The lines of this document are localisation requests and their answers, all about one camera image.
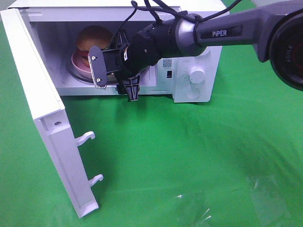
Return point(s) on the warning label with QR code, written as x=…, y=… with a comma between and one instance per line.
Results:
x=167, y=63

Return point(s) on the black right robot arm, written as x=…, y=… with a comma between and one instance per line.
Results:
x=274, y=30

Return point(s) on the burger with tomato and lettuce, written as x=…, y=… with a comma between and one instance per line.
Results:
x=92, y=36

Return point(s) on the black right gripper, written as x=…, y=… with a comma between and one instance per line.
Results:
x=124, y=68

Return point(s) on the white microwave door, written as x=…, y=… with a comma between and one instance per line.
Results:
x=48, y=111

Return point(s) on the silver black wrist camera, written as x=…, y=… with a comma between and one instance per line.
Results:
x=103, y=66

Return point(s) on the pink round plate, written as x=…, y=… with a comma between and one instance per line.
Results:
x=80, y=67

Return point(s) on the round white door button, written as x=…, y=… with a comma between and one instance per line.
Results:
x=193, y=94

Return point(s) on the white microwave knob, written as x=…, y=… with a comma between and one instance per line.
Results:
x=196, y=75

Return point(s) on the white microwave oven body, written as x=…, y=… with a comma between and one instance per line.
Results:
x=42, y=36

